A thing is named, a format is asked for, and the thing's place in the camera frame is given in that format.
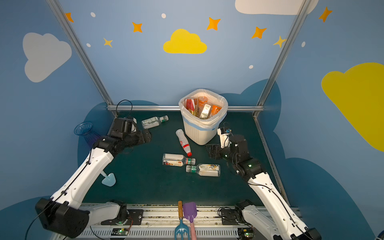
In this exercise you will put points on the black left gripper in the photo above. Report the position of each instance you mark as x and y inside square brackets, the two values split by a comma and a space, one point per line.
[141, 137]

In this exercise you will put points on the white bottle red label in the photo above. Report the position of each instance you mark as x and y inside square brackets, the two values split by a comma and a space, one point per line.
[184, 142]

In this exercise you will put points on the blue toy garden fork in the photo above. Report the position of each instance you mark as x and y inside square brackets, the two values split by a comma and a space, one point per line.
[181, 229]

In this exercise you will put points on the purple plastic vase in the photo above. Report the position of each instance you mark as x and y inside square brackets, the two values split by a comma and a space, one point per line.
[86, 130]

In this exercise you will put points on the green circuit board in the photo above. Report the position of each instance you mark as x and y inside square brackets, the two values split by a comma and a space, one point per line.
[120, 232]
[245, 233]

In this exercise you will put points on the orange label juice bottle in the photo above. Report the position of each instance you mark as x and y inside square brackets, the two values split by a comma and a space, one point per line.
[202, 100]

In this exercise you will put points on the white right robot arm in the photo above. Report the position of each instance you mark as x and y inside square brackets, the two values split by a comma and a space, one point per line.
[283, 224]

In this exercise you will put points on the clear bottle green white label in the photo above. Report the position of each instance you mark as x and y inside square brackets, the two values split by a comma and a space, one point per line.
[154, 122]

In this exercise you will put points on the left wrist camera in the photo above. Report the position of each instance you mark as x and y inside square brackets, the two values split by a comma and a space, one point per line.
[122, 127]

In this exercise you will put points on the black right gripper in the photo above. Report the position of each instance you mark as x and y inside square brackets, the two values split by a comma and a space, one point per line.
[216, 151]

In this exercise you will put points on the orange white tea bottle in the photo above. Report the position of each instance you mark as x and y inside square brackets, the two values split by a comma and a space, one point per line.
[214, 110]

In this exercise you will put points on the aluminium frame back rail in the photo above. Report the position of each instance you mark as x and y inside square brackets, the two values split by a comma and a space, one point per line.
[177, 108]

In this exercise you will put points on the white bin liner bag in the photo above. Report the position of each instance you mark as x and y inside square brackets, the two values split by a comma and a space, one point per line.
[213, 99]

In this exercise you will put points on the aluminium frame right post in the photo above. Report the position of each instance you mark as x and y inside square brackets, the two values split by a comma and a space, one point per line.
[292, 35]

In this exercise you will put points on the left green circuit board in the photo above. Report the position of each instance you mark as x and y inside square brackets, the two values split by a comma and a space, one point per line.
[120, 232]

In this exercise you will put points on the aluminium frame left post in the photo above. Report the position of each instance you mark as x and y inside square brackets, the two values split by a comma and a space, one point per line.
[60, 15]

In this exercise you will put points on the purple toy shovel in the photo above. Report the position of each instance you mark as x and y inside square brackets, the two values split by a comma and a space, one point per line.
[190, 213]

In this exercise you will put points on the aluminium frame post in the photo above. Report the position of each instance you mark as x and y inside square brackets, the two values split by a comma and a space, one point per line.
[60, 15]
[292, 35]

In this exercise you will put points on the light blue toy trowel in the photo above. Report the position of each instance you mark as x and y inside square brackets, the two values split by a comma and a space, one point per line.
[109, 180]

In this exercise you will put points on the right green circuit board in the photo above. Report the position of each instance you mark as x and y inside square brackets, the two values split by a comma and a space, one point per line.
[245, 233]

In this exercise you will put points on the clear bottle white orange label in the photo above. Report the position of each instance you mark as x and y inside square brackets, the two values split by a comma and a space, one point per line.
[177, 160]

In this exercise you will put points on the white ribbed trash bin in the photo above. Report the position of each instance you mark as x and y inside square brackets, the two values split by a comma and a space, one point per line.
[199, 136]

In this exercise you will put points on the gold red label tea bottle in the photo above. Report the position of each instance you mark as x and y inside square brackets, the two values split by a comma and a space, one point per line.
[191, 106]

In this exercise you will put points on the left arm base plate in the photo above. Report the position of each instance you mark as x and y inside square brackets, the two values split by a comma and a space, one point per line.
[126, 218]

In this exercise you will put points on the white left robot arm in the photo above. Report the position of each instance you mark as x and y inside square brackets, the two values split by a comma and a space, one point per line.
[62, 212]

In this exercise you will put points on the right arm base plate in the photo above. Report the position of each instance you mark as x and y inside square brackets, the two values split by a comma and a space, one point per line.
[230, 216]

